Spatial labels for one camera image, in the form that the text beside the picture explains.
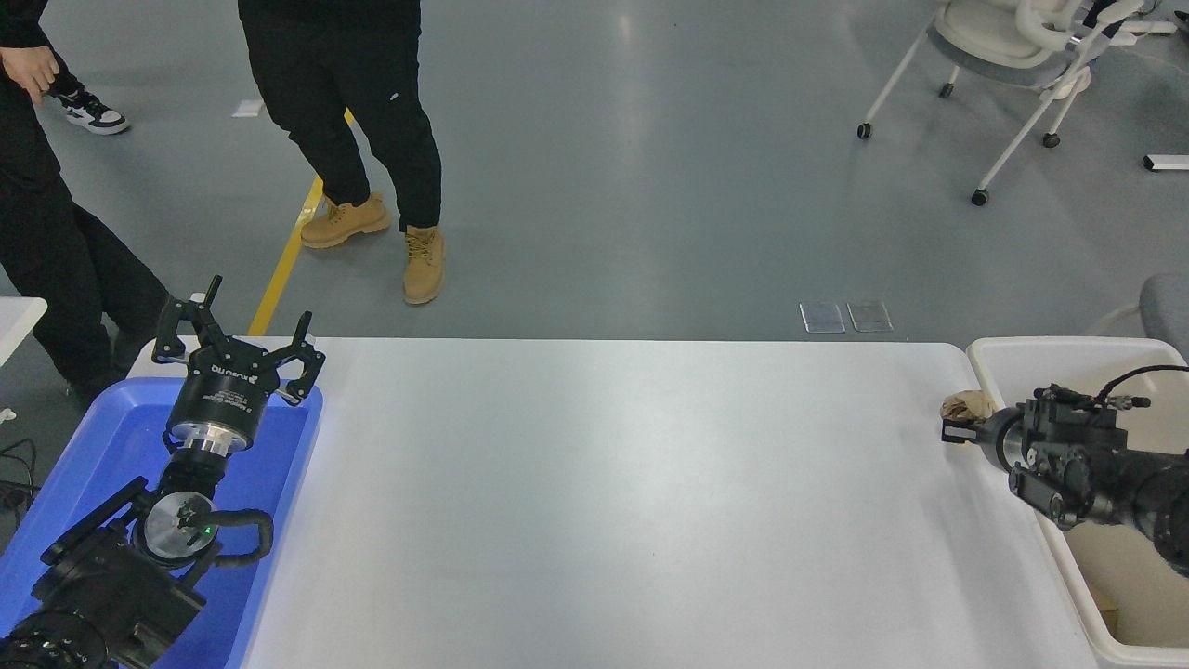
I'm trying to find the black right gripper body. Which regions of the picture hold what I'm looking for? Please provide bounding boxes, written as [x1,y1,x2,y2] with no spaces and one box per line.
[972,409,1010,458]

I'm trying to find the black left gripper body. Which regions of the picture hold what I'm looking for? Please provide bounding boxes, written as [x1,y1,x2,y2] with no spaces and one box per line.
[167,336,281,438]

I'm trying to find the tan paper ball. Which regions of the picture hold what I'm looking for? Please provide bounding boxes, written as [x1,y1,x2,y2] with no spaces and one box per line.
[940,389,1002,425]

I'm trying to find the person's hand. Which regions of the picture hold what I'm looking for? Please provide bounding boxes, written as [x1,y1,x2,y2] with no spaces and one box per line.
[0,45,61,105]

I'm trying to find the blue plastic tray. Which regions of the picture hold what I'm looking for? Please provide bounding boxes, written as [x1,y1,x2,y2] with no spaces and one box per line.
[0,376,324,669]

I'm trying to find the person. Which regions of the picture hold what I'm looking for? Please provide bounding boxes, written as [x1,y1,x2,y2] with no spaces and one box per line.
[237,0,447,306]
[0,0,173,410]

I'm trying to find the small white side table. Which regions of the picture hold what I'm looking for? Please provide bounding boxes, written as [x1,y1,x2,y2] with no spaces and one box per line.
[0,295,49,368]

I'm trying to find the large pale plastic bin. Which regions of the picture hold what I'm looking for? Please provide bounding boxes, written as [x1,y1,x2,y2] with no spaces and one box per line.
[966,336,1189,669]

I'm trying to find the white wheeled office chair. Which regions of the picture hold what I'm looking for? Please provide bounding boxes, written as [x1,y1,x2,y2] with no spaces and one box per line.
[856,0,1179,207]

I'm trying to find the black floor cables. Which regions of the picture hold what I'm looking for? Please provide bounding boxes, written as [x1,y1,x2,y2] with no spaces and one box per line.
[0,437,40,526]

